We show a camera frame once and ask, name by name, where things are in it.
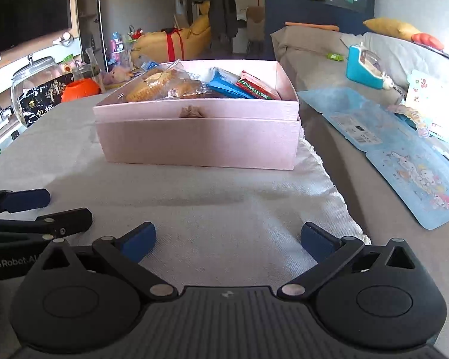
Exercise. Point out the orange cushion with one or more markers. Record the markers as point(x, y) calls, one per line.
point(428, 41)

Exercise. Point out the bread packet yellow red label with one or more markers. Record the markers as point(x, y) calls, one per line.
point(149, 88)

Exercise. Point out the pink plush toy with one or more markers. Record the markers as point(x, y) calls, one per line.
point(118, 74)

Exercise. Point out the beige chair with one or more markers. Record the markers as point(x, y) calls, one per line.
point(255, 22)

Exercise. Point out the black bag white print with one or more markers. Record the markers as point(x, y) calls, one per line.
point(45, 101)

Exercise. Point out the grey covered sofa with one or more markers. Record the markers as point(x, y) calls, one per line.
point(306, 45)

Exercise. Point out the clear bread packet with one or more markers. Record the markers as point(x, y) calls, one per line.
point(185, 88)

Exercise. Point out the yellow armchair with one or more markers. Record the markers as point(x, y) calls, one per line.
point(153, 45)

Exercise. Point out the blue white snack packet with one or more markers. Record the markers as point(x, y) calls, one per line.
point(226, 84)
point(149, 63)

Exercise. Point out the red green stick snack packet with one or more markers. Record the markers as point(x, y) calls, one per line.
point(256, 86)

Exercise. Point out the glass jar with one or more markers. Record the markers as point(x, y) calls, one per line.
point(33, 71)

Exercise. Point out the yellow pillow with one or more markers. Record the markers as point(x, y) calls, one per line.
point(393, 29)

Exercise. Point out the green white box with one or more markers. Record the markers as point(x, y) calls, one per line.
point(68, 63)

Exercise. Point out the white cartoon card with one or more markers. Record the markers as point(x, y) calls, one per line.
point(434, 97)

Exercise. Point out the clear glass carafe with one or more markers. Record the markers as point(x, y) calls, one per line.
point(93, 67)

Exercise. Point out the clear bottle red toy lid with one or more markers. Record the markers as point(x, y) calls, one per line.
point(134, 35)

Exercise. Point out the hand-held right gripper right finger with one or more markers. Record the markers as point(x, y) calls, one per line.
point(318, 241)

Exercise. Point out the orange bolster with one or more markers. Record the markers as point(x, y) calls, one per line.
point(310, 26)

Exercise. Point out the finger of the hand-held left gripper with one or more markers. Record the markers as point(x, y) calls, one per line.
point(67, 220)
point(26, 200)

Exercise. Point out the white shelf cabinet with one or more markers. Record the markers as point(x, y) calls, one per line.
point(91, 15)

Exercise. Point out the dark blue partition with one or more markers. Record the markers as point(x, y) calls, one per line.
point(306, 11)

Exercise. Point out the green toy car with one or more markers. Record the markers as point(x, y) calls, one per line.
point(335, 57)

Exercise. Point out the orange pumpkin container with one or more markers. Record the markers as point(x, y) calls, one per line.
point(80, 89)

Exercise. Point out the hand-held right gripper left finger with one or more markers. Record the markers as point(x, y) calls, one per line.
point(138, 241)

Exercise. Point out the white tablecloth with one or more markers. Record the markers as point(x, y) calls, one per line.
point(217, 202)

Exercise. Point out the dark coat on stand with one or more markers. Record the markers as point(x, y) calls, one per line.
point(220, 7)

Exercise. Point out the blue cartoon blister pack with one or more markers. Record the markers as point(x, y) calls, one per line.
point(359, 119)

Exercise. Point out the pink box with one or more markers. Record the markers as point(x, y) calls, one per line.
point(194, 142)

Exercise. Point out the pink water bottle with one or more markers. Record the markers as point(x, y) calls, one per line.
point(115, 46)

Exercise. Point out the red ribbon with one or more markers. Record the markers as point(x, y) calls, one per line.
point(171, 45)

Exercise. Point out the black television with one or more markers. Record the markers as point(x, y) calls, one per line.
point(22, 3)

